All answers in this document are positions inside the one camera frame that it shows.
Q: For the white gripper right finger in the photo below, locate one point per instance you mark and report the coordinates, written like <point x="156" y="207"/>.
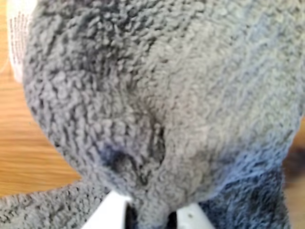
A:
<point x="193" y="218"/>

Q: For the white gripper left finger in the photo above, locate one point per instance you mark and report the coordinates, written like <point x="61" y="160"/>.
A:
<point x="107" y="212"/>

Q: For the grey terry cloth towel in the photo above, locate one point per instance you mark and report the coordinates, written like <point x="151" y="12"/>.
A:
<point x="166" y="95"/>

